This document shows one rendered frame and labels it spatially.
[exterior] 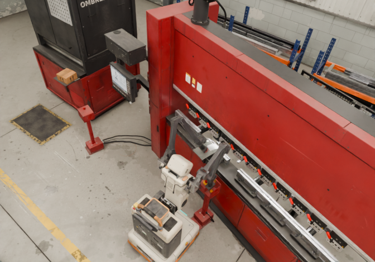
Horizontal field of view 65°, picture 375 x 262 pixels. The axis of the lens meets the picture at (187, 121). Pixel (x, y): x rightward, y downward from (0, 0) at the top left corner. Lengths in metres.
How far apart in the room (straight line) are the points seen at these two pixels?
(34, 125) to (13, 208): 1.53
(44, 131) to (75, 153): 0.75
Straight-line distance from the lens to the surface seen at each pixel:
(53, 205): 4.50
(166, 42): 3.41
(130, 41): 3.57
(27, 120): 5.75
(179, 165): 2.92
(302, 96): 2.42
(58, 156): 5.01
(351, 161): 2.41
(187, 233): 3.75
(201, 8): 3.09
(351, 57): 7.16
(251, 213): 3.46
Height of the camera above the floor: 3.67
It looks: 44 degrees down
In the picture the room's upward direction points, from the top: 5 degrees clockwise
